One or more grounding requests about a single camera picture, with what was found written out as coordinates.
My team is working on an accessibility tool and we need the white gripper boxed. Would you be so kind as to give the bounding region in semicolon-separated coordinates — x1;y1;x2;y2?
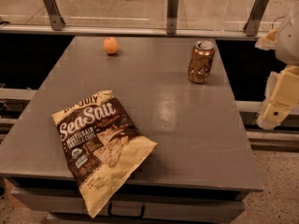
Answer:
255;1;299;130

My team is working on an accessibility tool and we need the right metal rail bracket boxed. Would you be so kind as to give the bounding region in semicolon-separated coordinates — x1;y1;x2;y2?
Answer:
244;0;269;36

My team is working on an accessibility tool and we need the orange soda can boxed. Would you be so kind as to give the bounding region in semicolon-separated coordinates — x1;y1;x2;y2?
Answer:
188;40;215;83

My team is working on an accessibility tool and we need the grey table drawer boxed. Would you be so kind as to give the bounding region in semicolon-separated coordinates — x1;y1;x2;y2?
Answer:
10;188;245;224

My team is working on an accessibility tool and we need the metal rail bracket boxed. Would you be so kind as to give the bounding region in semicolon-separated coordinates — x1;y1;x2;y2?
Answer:
43;0;65;31
244;0;269;36
166;0;178;35

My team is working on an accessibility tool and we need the orange fruit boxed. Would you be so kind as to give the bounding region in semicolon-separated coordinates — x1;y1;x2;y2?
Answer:
103;37;119;55

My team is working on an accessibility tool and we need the left metal rail bracket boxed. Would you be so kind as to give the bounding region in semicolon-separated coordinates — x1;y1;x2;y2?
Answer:
43;0;65;31

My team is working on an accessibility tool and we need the black drawer handle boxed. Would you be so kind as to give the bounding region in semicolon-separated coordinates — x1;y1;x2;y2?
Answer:
107;201;145;218

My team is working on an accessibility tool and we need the brown sea salt chip bag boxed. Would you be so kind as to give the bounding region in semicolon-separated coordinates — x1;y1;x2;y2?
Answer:
52;91;157;217

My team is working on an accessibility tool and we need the middle metal rail bracket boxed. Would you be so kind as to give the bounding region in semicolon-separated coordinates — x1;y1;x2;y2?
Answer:
166;0;178;35

